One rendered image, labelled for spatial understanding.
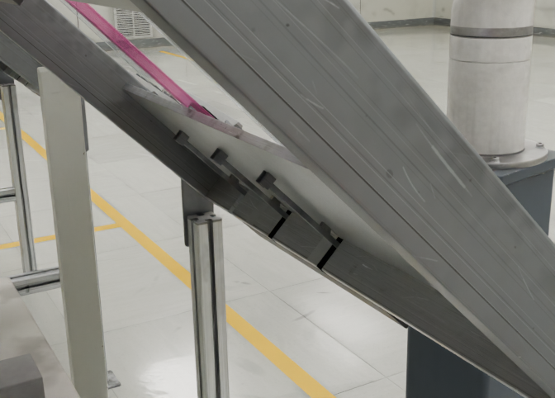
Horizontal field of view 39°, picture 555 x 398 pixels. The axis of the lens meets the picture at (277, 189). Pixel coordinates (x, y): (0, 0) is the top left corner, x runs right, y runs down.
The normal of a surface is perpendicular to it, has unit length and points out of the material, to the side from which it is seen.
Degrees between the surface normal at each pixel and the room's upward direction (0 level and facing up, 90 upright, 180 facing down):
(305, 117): 90
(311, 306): 0
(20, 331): 0
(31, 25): 90
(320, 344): 0
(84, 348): 90
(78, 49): 90
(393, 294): 45
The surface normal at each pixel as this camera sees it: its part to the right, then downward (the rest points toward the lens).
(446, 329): -0.63, -0.56
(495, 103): -0.02, 0.29
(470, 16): -0.73, 0.20
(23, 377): -0.02, -0.96
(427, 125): 0.49, 0.25
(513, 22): 0.29, 0.29
